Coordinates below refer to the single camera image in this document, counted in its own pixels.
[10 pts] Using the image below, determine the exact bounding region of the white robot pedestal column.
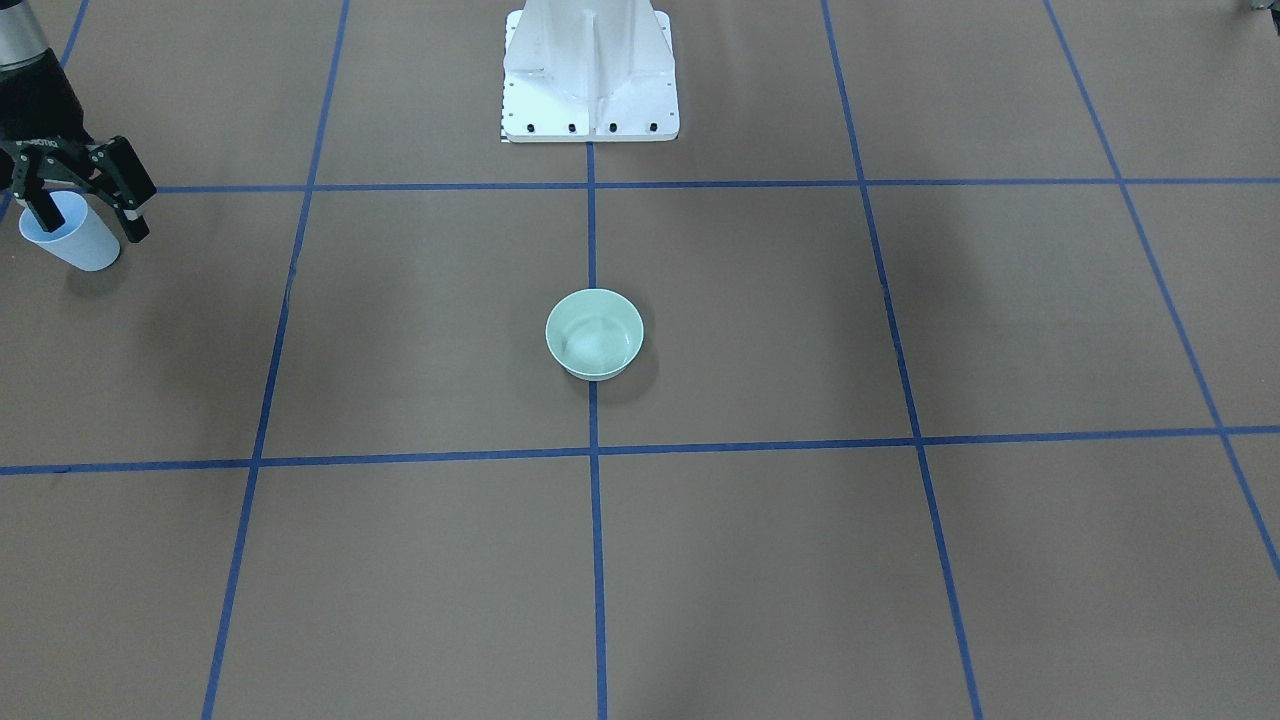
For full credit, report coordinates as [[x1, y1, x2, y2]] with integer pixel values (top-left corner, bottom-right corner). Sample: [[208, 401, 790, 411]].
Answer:
[[500, 1, 681, 143]]

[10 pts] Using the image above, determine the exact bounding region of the mint green bowl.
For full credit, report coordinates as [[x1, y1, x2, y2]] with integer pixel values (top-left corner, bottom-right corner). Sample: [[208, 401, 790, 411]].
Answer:
[[544, 288, 646, 382]]

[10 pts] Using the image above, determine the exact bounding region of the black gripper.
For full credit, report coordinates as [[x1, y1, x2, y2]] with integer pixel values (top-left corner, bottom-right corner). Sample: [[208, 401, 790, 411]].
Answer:
[[1, 61, 156, 243]]

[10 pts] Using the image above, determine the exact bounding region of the light blue plastic cup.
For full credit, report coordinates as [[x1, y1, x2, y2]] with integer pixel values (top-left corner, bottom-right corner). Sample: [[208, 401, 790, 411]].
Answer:
[[19, 191, 122, 272]]

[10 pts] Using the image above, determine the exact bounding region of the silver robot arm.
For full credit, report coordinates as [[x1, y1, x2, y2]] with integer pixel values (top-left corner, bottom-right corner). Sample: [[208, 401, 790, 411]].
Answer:
[[1, 1, 156, 243]]

